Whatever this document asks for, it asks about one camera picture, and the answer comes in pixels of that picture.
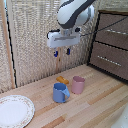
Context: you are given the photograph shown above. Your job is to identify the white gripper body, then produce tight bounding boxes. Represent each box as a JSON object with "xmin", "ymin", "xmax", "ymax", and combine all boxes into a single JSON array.
[{"xmin": 46, "ymin": 27, "xmax": 82, "ymax": 50}]

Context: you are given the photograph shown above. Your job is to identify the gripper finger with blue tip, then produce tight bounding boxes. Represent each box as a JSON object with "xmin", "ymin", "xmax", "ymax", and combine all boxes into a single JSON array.
[
  {"xmin": 53, "ymin": 48, "xmax": 59, "ymax": 58},
  {"xmin": 65, "ymin": 47, "xmax": 72, "ymax": 56}
]

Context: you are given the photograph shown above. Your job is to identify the blue mug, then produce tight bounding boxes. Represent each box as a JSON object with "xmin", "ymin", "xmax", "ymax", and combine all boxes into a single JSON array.
[{"xmin": 52, "ymin": 82, "xmax": 71, "ymax": 104}]

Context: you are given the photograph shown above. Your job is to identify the wide bamboo screen panel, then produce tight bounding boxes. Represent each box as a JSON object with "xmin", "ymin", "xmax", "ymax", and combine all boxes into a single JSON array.
[{"xmin": 8, "ymin": 0, "xmax": 63, "ymax": 88}]

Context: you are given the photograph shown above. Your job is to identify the small yellow block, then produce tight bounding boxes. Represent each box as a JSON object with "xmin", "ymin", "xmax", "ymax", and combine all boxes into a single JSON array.
[{"xmin": 55, "ymin": 76, "xmax": 70, "ymax": 85}]

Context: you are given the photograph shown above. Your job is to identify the pink mug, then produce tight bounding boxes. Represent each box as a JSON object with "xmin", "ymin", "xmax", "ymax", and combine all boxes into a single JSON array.
[{"xmin": 70, "ymin": 75, "xmax": 86, "ymax": 95}]

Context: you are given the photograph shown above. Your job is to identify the white plate with floral rim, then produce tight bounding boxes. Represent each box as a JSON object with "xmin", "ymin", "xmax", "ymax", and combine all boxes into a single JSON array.
[{"xmin": 0, "ymin": 94, "xmax": 36, "ymax": 128}]

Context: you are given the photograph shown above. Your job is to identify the light wooden post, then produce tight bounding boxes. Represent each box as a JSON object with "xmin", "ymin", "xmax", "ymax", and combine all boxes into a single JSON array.
[
  {"xmin": 54, "ymin": 0, "xmax": 66, "ymax": 75},
  {"xmin": 0, "ymin": 0, "xmax": 17, "ymax": 90}
]

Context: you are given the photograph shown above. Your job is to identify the black cable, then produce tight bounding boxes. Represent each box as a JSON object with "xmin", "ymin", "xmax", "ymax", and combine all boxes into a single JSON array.
[{"xmin": 79, "ymin": 15, "xmax": 128, "ymax": 38}]

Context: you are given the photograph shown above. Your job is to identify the brown drawer with short handle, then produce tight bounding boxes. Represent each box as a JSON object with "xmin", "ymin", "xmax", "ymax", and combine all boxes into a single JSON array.
[{"xmin": 89, "ymin": 41, "xmax": 128, "ymax": 81}]

